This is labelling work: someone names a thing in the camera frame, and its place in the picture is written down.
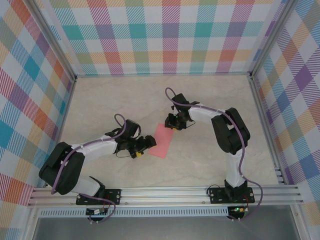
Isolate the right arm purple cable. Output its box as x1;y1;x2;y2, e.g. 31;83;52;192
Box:
164;87;265;222

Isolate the grey metal sheet panel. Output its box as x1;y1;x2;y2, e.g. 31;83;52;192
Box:
32;216;300;240

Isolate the aluminium mounting rail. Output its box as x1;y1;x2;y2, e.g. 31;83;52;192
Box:
27;184;305;207

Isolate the grey slotted side bracket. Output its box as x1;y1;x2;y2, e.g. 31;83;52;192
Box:
44;169;53;188
274;166;286;185

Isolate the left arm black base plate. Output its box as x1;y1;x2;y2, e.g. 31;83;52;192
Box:
75;187;123;206

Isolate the grey slotted cable tray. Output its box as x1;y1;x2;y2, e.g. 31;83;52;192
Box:
37;206;251;218

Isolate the aluminium frame side rail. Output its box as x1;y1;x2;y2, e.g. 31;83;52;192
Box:
43;77;77;188
248;74;287;186

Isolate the aluminium frame post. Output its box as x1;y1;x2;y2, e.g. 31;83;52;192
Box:
29;0;77;81
249;0;295;79

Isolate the aluminium frame cross bar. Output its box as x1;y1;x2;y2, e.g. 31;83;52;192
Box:
74;71;252;79

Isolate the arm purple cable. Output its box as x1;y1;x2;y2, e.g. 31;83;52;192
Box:
164;87;265;222
51;113;141;225

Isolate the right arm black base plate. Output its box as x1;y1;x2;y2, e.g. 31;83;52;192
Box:
207;186;255;205

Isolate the pink paper sheet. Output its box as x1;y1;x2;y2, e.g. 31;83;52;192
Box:
147;122;176;159

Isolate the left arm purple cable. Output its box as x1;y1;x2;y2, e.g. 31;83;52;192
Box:
51;113;141;225

